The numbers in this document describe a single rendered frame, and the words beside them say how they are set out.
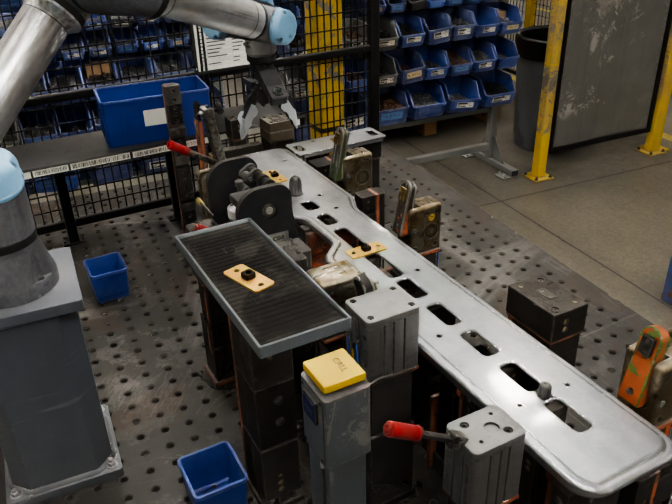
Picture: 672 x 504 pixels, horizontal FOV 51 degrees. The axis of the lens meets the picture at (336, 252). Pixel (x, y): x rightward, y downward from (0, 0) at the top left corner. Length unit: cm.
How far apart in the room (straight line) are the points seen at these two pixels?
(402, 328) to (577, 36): 338
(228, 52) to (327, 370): 157
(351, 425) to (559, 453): 30
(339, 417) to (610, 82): 392
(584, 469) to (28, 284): 89
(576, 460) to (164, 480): 77
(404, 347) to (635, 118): 389
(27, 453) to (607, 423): 97
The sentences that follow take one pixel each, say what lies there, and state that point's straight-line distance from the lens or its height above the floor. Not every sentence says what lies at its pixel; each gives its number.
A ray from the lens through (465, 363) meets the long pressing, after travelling 118.
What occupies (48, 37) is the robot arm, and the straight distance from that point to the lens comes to 139.
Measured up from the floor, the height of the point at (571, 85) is 54.
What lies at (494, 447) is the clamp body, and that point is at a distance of 96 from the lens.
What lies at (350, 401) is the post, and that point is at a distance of 90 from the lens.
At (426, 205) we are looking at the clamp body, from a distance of 158.
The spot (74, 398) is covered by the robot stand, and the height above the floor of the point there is 90.
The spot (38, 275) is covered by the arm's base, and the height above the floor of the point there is 113.
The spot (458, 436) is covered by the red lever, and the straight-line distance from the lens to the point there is 94.
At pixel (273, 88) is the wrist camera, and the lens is 172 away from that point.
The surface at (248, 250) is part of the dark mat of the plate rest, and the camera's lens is 118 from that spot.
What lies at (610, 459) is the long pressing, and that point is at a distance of 106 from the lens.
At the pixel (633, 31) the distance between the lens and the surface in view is 466.
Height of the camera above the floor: 172
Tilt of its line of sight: 29 degrees down
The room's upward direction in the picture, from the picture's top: 2 degrees counter-clockwise
